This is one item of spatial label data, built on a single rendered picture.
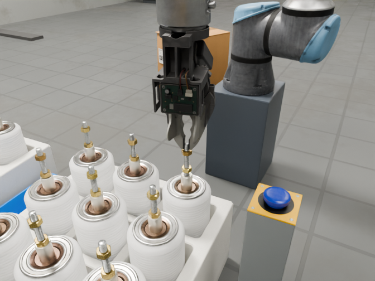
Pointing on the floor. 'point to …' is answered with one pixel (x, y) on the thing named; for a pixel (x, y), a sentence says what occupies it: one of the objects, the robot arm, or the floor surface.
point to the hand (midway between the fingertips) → (187, 140)
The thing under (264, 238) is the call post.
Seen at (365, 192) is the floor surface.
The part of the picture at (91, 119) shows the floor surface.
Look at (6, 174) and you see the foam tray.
